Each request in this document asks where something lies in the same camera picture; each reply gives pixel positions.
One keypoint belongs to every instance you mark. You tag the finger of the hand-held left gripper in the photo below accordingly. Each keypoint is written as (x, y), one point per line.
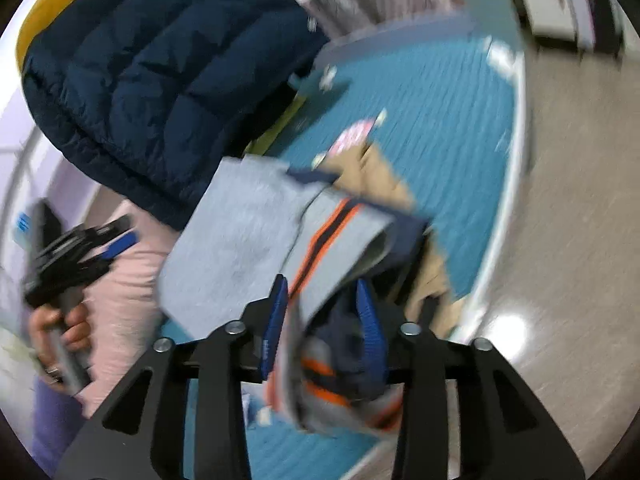
(120, 246)
(107, 226)

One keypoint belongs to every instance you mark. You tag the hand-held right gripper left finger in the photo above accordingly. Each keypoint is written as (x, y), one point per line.
(275, 317)

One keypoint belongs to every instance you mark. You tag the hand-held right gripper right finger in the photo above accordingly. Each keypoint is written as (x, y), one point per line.
(371, 325)

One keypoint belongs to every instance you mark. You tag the grey navy orange-striped sweatshirt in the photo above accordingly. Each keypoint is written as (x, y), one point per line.
(240, 240)

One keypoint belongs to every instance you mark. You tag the person's left forearm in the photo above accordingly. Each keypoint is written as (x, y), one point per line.
(55, 425)

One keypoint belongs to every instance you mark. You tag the person's left hand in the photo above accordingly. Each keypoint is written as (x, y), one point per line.
(75, 330)

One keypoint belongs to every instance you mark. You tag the pink fuzzy cloth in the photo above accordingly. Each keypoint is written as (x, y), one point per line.
(130, 280)

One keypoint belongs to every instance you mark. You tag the tan pants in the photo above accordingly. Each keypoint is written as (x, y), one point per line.
(385, 180)

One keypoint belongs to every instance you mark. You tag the navy puffer jacket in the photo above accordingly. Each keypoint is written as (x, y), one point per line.
(150, 70)

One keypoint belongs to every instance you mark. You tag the pink white patterned cloth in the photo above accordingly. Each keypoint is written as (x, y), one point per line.
(350, 137)

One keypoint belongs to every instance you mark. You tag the yellow-green cloth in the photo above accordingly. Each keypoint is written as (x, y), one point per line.
(280, 127)

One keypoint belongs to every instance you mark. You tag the mustard yellow cloth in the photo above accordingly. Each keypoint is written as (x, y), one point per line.
(45, 10)

